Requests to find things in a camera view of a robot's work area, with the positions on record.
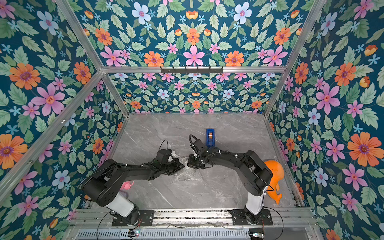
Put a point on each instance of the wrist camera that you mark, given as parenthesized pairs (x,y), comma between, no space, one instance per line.
(164,156)
(196,144)

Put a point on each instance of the black hook rail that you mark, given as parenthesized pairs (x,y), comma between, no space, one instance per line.
(191,70)

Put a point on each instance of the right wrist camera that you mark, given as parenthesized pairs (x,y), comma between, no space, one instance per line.
(196,144)

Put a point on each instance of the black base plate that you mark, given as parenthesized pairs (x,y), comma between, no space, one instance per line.
(135,218)
(242,217)

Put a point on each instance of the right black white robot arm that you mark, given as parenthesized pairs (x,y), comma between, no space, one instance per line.
(251,170)

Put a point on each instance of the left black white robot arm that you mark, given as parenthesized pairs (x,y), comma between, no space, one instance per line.
(104,186)

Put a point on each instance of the clear bubble wrap sheet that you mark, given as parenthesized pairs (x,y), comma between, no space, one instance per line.
(187,177)

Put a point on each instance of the blue tape dispenser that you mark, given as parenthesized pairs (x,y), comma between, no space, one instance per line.
(210,138)

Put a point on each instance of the white vented cable duct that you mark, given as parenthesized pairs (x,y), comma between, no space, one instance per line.
(164,234)

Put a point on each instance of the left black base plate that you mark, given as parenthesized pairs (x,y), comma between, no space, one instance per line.
(135,218)

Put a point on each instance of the aluminium mounting rail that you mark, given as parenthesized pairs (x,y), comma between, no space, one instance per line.
(227,218)

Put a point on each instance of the pink plush toy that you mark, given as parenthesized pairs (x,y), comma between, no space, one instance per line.
(127,185)

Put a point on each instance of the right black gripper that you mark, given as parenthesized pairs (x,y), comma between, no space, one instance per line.
(196,157)

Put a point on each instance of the orange plush whale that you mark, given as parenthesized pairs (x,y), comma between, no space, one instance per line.
(278,175)

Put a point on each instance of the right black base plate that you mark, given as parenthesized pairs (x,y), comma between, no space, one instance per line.
(242,217)

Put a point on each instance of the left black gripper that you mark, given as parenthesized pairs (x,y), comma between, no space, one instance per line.
(176,163)

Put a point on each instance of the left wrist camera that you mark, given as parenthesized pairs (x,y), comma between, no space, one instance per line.
(164,156)

